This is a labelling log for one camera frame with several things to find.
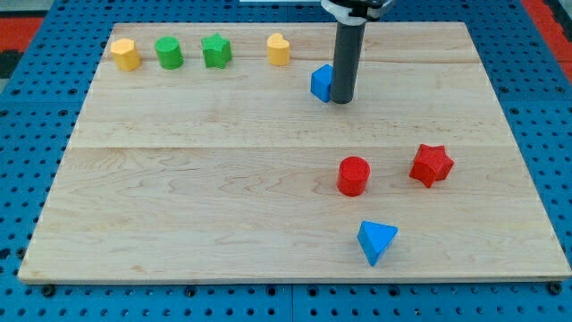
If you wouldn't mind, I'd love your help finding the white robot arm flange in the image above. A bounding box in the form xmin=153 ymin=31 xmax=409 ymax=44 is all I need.
xmin=320 ymin=0 xmax=396 ymax=26

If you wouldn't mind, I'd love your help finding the yellow hexagon block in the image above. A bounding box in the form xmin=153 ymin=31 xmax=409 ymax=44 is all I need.
xmin=110 ymin=38 xmax=141 ymax=72

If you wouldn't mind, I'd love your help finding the red cylinder block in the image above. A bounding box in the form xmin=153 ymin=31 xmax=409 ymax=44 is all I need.
xmin=336 ymin=156 xmax=371 ymax=197

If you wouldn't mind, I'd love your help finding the light wooden board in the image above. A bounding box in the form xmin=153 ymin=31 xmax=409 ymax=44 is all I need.
xmin=19 ymin=22 xmax=571 ymax=284

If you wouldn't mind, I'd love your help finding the blue cube block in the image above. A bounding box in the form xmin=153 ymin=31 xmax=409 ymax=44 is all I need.
xmin=310 ymin=64 xmax=332 ymax=103

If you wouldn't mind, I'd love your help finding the yellow heart block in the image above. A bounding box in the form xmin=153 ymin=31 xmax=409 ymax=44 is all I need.
xmin=266 ymin=33 xmax=290 ymax=66

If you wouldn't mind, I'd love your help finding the blue triangle block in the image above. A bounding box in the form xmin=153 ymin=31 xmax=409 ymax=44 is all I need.
xmin=357 ymin=221 xmax=399 ymax=267

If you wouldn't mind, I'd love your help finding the green star block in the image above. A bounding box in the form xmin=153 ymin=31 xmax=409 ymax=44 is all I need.
xmin=201 ymin=33 xmax=232 ymax=69

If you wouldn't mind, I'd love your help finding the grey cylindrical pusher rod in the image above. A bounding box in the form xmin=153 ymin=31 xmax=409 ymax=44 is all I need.
xmin=331 ymin=22 xmax=366 ymax=104

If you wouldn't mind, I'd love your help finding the red star block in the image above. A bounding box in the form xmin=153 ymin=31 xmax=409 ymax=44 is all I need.
xmin=409 ymin=144 xmax=455 ymax=188

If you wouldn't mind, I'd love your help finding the green cylinder block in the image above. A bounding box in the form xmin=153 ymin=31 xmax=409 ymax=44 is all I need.
xmin=155 ymin=36 xmax=184 ymax=70

